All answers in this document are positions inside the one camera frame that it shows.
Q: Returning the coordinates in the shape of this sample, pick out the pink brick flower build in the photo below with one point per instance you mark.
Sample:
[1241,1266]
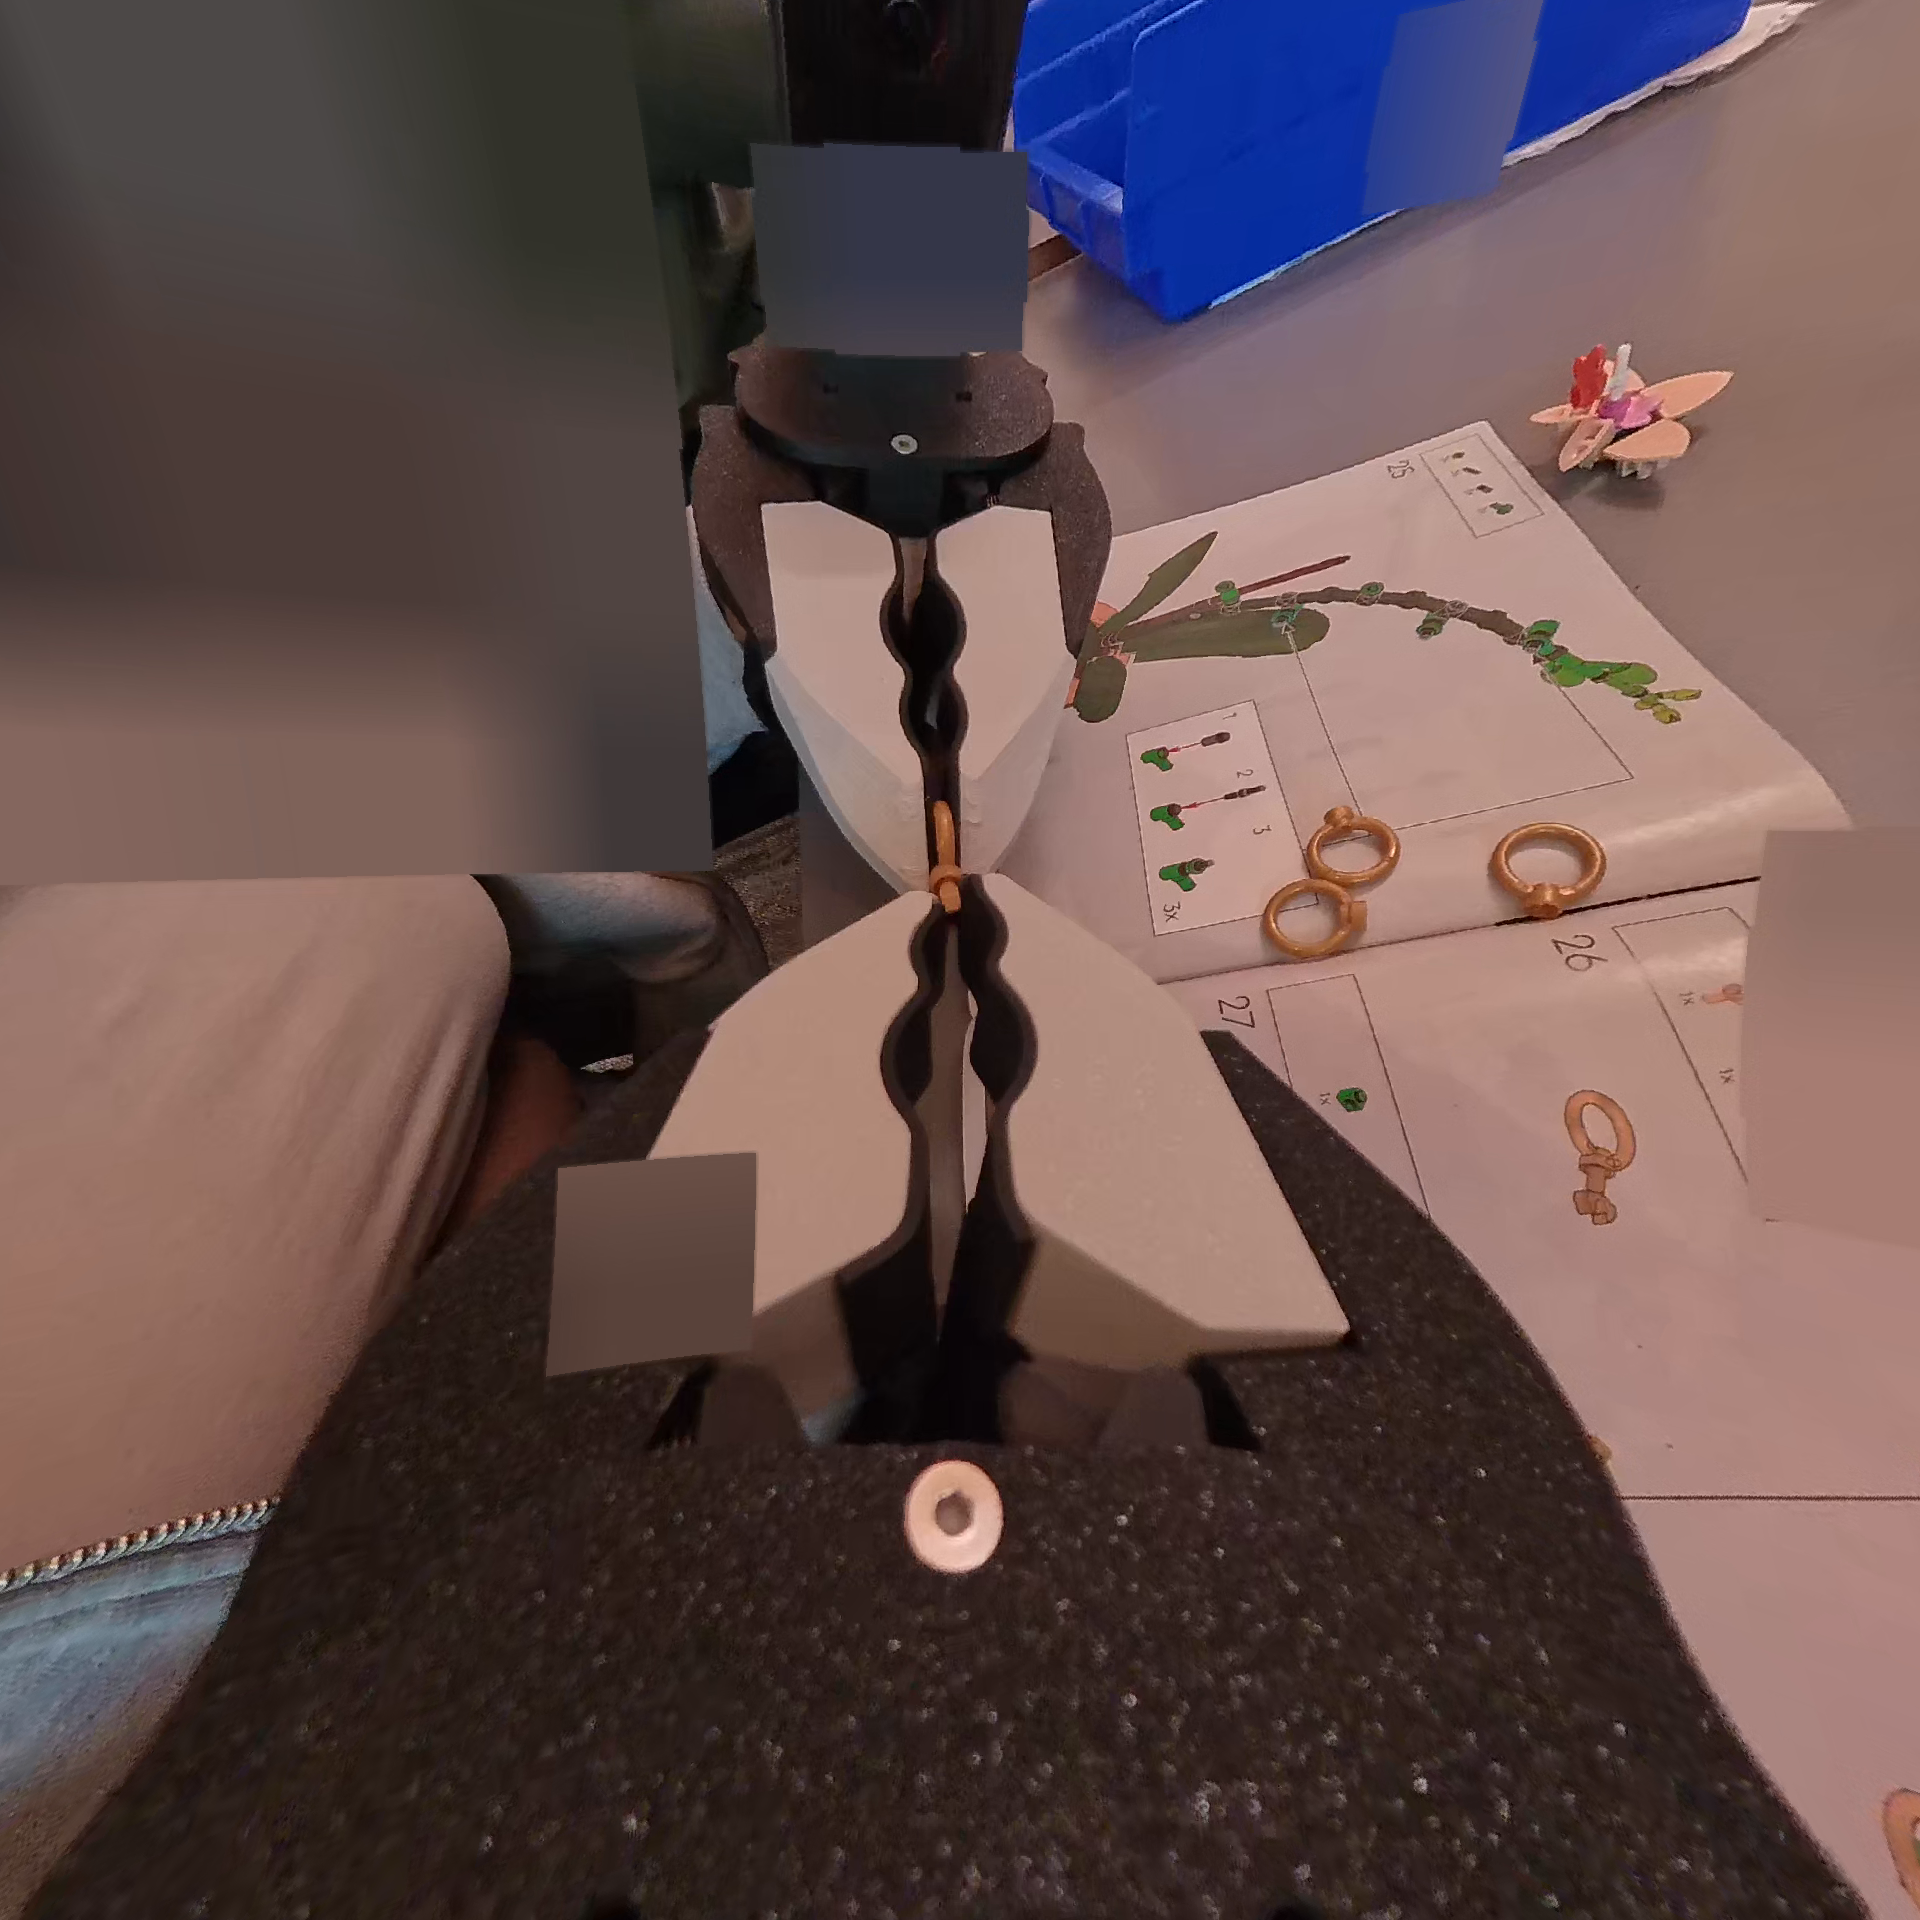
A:
[1627,411]

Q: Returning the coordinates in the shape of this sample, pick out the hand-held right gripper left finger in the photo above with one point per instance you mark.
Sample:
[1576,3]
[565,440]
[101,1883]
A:
[780,1079]

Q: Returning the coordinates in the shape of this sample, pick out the white paper sheet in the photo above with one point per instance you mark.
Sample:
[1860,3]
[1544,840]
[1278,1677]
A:
[1800,76]

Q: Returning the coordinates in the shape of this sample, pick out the building instruction booklet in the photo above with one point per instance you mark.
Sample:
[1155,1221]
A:
[1441,751]

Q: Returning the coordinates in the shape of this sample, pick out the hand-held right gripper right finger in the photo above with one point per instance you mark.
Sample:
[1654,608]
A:
[1140,1170]

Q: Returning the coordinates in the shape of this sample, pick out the grey zip jacket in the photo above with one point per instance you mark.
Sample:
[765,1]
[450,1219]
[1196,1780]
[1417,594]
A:
[225,1170]

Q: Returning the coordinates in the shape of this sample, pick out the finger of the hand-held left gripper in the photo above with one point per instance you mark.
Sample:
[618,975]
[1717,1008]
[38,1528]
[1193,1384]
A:
[818,644]
[1019,660]

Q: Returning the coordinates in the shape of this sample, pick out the grey desk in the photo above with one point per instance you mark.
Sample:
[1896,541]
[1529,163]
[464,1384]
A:
[1348,389]

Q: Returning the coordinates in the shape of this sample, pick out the blue plastic bin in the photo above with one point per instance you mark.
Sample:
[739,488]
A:
[1230,165]

